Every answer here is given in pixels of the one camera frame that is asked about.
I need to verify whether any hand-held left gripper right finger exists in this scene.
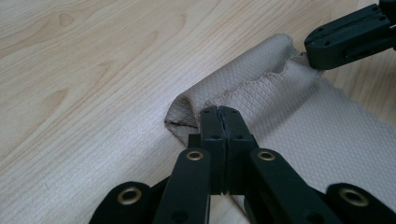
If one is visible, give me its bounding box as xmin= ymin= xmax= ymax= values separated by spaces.
xmin=219 ymin=105 xmax=260 ymax=196

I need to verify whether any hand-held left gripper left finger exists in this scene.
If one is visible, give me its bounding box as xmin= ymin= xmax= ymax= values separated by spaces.
xmin=188 ymin=105 xmax=227 ymax=196

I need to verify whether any beige cloth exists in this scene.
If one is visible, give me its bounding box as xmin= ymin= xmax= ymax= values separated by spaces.
xmin=163 ymin=33 xmax=396 ymax=220

